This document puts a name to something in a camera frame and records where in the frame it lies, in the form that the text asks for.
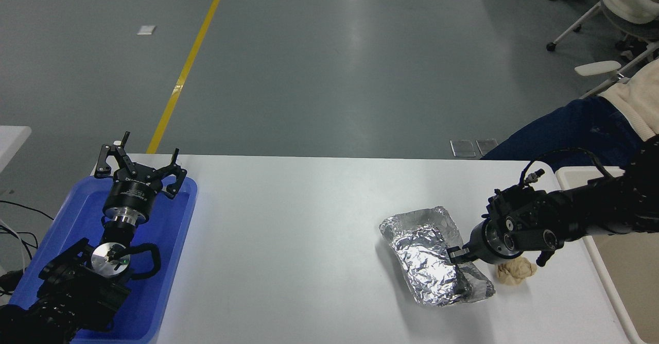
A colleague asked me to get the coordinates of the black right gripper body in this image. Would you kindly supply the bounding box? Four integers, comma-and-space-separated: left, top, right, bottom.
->
465, 220, 495, 264

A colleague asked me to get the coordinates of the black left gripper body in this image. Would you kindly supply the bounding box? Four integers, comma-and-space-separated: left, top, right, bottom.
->
102, 172, 165, 217

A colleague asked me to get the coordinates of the foil plate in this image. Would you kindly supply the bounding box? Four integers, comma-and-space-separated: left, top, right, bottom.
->
379, 206, 496, 308

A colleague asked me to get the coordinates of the crumpled tan paper ball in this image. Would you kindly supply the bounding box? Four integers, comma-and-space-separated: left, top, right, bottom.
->
497, 256, 537, 286

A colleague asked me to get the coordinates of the blue plastic tray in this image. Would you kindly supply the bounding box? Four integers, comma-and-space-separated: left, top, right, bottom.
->
9, 175, 198, 343

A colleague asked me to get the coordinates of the small white table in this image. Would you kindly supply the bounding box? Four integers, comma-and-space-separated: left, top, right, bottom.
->
0, 126, 32, 175

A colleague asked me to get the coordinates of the person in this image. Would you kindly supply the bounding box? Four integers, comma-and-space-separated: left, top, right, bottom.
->
481, 58, 659, 172

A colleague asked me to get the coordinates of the large pale bin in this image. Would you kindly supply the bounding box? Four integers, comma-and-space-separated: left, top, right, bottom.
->
555, 166, 659, 344

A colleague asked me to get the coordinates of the thin black cable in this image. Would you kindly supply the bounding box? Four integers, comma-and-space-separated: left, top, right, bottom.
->
0, 200, 54, 221
0, 230, 40, 262

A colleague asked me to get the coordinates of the white cable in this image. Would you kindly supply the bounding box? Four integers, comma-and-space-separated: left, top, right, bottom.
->
0, 219, 26, 273

